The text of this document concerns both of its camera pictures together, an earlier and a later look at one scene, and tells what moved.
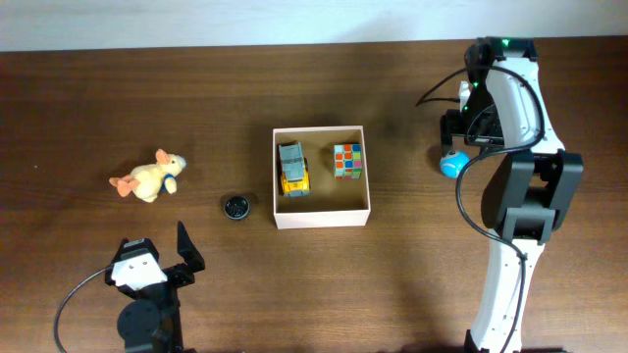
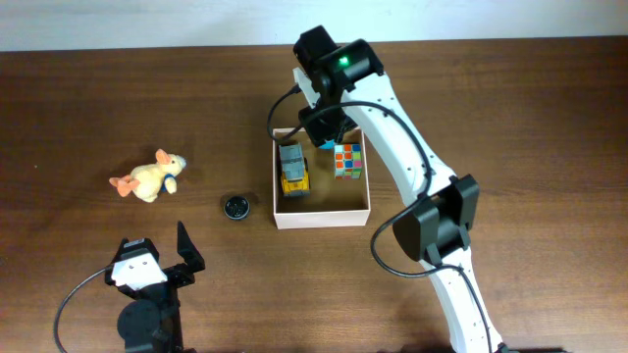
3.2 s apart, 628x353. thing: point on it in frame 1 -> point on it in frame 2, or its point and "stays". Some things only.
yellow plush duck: [148, 180] stays
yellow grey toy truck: [293, 170] stays
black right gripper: [449, 127] -> [320, 129]
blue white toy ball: [452, 163] -> [328, 145]
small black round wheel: [236, 207] stays
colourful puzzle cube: [347, 162] stays
